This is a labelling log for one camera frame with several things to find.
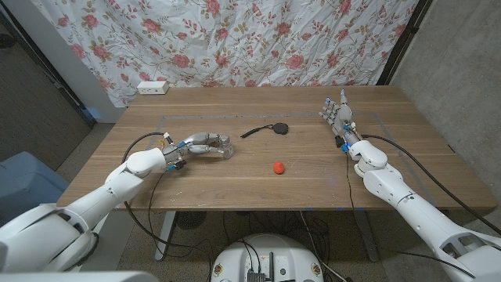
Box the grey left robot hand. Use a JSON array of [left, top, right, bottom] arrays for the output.
[[162, 132, 232, 165]]

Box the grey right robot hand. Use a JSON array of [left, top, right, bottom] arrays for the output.
[[319, 89, 361, 146]]

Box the clear glass salt shaker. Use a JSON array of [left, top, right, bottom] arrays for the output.
[[217, 133, 235, 160]]

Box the grey tape outline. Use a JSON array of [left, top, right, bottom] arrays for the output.
[[117, 111, 435, 208]]

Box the white power strip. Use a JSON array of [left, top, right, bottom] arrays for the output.
[[136, 80, 170, 96]]

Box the black round floor fan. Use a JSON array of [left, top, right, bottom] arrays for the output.
[[175, 211, 207, 230]]

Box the black backdrop stand pole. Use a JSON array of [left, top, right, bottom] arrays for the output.
[[376, 0, 434, 86]]

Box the white table leg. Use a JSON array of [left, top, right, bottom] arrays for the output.
[[154, 211, 177, 262]]

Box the floral print curtain backdrop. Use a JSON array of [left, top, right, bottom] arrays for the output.
[[30, 0, 420, 107]]

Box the grey table leg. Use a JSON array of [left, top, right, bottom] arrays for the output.
[[354, 209, 380, 262]]

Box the white floor platform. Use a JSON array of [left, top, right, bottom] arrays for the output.
[[80, 210, 136, 272]]

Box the white robot torso base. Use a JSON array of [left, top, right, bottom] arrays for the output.
[[210, 233, 325, 282]]

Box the blue plastic bin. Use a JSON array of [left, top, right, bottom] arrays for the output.
[[0, 151, 70, 226]]

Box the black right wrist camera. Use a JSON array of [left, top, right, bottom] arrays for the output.
[[335, 135, 351, 154]]

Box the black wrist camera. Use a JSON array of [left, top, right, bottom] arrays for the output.
[[166, 159, 188, 172], [335, 135, 351, 154]]

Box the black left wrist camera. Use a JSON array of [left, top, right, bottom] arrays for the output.
[[166, 159, 188, 172]]

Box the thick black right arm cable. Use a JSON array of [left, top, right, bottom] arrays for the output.
[[360, 133, 501, 236]]

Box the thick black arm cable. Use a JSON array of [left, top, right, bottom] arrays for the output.
[[360, 133, 501, 236], [121, 132, 214, 272]]

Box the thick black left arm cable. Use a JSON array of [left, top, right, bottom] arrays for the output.
[[121, 132, 214, 272]]

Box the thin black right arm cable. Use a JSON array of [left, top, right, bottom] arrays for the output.
[[344, 150, 359, 215]]

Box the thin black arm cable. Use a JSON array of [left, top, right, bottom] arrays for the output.
[[147, 170, 176, 256], [344, 150, 359, 215]]

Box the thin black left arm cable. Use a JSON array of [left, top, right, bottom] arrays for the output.
[[147, 170, 176, 256]]

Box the white floor cable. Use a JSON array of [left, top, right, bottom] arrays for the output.
[[299, 211, 348, 282]]

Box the black wall frame strip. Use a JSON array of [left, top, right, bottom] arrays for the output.
[[0, 7, 97, 128]]

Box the black floor cable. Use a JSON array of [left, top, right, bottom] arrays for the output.
[[374, 244, 478, 280]]

